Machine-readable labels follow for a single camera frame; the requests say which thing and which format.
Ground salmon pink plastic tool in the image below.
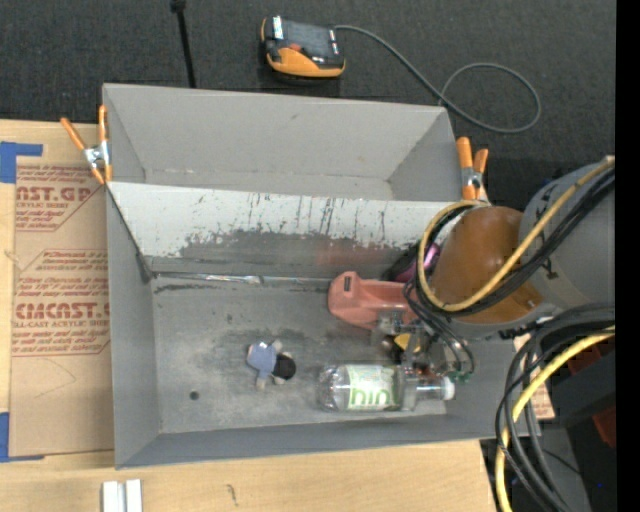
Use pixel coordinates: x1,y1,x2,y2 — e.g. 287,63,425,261
327,270,419,332

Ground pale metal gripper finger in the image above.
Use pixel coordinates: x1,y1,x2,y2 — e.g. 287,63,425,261
398,365,420,412
372,312,404,347

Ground small yellow and brown object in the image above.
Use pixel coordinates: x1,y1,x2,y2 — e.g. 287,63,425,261
381,333,412,362

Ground brown cardboard board red print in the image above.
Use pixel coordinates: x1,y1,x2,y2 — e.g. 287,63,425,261
0,118,556,464

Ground grey metal bin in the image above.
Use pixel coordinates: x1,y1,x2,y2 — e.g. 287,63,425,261
101,83,526,470

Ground magenta and black object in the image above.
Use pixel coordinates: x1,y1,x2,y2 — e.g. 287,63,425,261
393,242,442,284

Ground clear plastic bottle green label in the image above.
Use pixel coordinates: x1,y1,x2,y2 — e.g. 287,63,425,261
316,363,457,414

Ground small doll blue clothes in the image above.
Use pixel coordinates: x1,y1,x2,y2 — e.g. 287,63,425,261
245,339,298,391

